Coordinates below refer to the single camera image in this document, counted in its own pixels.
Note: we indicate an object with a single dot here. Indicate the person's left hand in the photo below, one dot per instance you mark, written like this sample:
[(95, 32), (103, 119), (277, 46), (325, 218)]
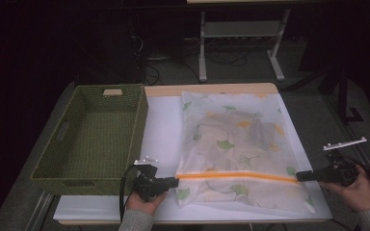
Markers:
[(144, 207)]

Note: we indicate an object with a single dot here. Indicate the short aluminium rail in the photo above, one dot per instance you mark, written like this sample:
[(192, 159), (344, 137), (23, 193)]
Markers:
[(40, 210)]

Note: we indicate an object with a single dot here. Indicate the green woven basket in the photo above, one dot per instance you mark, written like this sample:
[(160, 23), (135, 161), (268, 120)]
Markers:
[(99, 138)]

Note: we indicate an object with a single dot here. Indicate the white table mat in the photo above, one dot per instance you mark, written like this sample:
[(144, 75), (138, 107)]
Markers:
[(160, 128)]

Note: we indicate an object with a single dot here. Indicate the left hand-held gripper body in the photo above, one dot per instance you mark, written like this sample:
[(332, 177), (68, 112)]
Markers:
[(147, 187)]

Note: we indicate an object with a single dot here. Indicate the leaf print mesh laundry bag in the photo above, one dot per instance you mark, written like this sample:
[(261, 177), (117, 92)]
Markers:
[(224, 102)]

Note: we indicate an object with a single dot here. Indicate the person's right hand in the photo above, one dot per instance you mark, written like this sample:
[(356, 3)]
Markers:
[(361, 192)]

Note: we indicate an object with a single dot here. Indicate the white metal desk frame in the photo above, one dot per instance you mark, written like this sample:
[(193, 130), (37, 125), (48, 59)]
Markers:
[(241, 29)]

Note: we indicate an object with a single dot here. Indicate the black metal stand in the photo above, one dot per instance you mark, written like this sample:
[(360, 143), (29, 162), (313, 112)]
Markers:
[(343, 96)]

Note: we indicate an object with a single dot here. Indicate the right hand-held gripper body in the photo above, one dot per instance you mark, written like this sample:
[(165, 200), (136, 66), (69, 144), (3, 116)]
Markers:
[(342, 173)]

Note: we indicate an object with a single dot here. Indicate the beige garment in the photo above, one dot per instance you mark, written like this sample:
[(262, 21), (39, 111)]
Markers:
[(237, 138)]

